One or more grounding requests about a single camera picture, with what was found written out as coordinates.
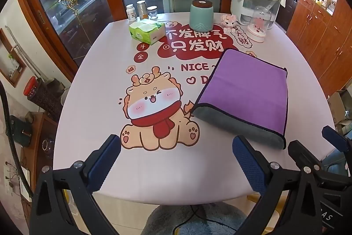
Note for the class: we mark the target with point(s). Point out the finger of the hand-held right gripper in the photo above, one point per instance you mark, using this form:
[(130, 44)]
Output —
[(337, 138), (305, 153)]

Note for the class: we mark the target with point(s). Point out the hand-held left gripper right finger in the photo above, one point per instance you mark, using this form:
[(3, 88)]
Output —
[(249, 164)]

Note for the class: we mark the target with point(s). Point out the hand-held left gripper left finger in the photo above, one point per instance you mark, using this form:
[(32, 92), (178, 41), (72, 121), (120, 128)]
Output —
[(104, 164)]

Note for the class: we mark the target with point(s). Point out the purple and grey towel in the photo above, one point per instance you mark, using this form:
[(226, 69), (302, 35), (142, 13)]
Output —
[(244, 91)]

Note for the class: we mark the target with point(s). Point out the cardboard box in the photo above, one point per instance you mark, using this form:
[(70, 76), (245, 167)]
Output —
[(339, 108)]

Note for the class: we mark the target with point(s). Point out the wooden side cabinet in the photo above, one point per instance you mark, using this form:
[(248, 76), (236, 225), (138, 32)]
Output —
[(41, 136)]

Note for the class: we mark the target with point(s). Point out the grey fluffy stool cushion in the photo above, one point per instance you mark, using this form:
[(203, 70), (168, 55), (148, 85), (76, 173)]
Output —
[(192, 220)]

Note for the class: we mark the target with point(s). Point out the red lid storage jar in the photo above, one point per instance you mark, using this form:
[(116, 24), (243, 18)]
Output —
[(41, 94)]

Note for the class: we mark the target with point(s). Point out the printed cartoon tablecloth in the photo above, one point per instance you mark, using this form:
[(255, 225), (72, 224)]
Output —
[(115, 64)]

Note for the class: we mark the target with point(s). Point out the glass dome ornament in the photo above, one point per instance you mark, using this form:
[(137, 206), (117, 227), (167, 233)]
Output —
[(258, 25)]

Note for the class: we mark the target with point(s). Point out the green tissue pack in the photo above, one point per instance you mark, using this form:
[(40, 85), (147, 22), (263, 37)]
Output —
[(147, 31)]

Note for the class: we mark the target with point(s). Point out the pink block figurine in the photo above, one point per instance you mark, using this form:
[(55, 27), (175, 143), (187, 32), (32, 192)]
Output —
[(228, 23)]

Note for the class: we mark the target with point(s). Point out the white pill bottle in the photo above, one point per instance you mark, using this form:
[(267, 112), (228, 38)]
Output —
[(131, 13)]

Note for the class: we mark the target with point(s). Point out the teal ceramic jar brown lid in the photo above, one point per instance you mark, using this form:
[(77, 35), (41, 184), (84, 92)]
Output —
[(201, 16)]

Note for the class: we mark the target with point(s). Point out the white countertop appliance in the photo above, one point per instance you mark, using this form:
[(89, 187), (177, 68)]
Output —
[(253, 5)]

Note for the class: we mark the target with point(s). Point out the small glass jar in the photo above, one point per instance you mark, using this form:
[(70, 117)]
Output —
[(152, 13)]

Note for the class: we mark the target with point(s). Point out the metal tin can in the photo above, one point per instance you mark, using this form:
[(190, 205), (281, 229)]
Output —
[(141, 9)]

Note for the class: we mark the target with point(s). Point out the white wall socket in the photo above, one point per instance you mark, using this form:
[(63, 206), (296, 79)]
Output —
[(9, 177)]

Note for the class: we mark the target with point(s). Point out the wooden wall cabinet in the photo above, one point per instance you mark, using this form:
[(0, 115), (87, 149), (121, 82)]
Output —
[(321, 39)]

